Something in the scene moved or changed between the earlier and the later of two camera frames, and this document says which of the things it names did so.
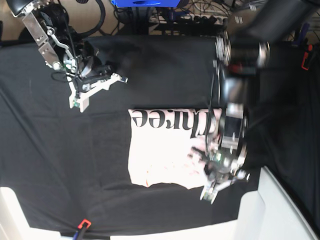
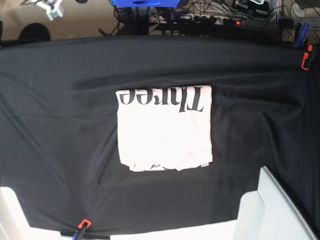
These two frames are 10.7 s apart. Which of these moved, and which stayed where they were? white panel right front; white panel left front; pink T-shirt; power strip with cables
Moved: pink T-shirt
Stayed: white panel left front; white panel right front; power strip with cables
